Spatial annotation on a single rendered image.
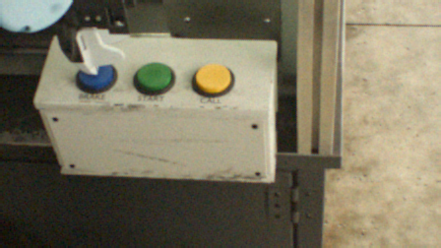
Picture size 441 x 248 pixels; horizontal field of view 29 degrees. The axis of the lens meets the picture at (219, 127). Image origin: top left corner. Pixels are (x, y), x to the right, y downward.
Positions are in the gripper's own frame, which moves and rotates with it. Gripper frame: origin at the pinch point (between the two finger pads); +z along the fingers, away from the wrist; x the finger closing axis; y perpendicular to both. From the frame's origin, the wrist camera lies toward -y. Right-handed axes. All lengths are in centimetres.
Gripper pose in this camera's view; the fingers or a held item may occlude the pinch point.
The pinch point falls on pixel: (87, 64)
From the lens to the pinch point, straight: 100.1
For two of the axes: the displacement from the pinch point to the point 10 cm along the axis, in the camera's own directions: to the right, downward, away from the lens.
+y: 9.9, 0.4, -1.2
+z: 0.7, 6.2, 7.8
